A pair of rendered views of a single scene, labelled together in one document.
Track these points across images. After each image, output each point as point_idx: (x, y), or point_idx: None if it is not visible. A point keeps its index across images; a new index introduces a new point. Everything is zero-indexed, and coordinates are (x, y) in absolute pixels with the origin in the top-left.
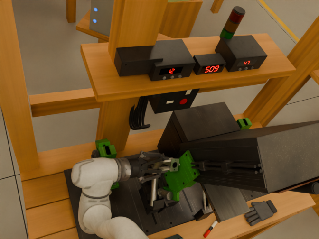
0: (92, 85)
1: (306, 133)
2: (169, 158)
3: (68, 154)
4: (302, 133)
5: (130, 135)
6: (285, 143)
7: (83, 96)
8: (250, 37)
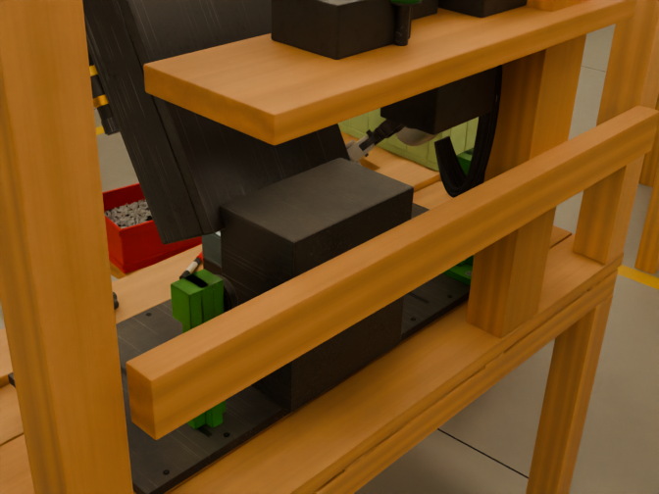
0: None
1: None
2: (357, 153)
3: (555, 279)
4: None
5: (480, 352)
6: None
7: (589, 129)
8: (339, 0)
